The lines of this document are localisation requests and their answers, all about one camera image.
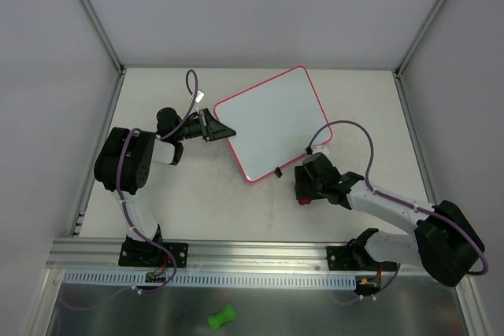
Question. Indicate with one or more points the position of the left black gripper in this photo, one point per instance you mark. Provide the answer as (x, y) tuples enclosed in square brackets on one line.
[(205, 125)]

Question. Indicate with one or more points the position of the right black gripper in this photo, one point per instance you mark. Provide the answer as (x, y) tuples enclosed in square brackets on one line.
[(301, 189)]

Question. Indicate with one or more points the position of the red whiteboard eraser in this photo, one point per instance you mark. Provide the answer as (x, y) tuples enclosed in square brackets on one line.
[(303, 194)]

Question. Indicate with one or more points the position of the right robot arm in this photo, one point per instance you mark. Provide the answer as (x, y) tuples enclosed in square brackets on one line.
[(437, 238)]

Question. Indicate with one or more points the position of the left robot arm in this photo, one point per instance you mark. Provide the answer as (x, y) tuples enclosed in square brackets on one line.
[(123, 164)]

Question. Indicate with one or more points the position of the pink framed whiteboard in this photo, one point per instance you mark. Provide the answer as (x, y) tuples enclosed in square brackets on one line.
[(274, 121)]

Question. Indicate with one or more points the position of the left black board foot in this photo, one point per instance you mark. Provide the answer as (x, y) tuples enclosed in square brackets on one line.
[(278, 172)]

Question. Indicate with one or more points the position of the green dumbbell toy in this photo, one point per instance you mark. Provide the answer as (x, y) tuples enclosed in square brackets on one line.
[(226, 315)]

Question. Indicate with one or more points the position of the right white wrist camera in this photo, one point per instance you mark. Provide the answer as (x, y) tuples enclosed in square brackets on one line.
[(317, 149)]

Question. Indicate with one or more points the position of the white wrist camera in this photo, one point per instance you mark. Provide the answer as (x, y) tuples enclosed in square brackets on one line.
[(197, 97), (317, 149)]

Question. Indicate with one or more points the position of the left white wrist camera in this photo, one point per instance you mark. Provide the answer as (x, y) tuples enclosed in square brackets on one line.
[(197, 97)]

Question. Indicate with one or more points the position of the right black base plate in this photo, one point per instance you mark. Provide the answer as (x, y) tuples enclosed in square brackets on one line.
[(347, 258)]

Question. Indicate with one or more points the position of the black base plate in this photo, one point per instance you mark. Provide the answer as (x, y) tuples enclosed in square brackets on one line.
[(135, 254), (347, 258)]

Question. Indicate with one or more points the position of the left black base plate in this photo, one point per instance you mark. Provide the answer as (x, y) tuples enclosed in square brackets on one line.
[(135, 254)]

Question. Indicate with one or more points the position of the white slotted cable duct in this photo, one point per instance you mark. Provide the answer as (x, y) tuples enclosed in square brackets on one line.
[(211, 279)]

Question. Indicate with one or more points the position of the left aluminium frame post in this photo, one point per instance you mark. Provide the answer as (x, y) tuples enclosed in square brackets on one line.
[(101, 33)]

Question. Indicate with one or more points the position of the aluminium frame post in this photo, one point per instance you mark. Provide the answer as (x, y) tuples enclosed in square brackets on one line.
[(101, 33), (422, 33)]

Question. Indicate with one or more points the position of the aluminium mounting rail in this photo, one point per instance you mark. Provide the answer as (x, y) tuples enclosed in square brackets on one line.
[(213, 256)]

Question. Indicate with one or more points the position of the right aluminium frame post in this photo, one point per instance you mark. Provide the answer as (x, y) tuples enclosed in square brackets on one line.
[(422, 33)]

